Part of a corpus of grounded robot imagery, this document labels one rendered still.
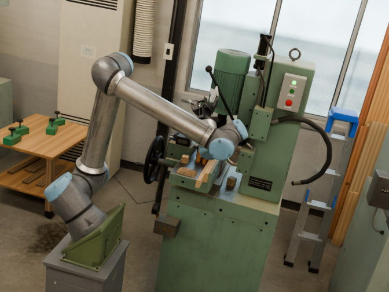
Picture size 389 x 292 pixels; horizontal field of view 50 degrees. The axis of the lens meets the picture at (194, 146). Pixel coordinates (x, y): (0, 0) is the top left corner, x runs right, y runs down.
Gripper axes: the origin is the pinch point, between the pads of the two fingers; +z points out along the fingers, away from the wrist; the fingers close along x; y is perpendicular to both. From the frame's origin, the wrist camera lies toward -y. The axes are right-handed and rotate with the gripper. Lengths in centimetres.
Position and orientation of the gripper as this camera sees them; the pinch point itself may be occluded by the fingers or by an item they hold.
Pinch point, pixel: (203, 92)
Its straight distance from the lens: 200.2
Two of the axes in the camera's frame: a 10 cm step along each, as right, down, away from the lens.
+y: -5.1, -4.5, -7.3
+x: -8.5, 3.6, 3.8
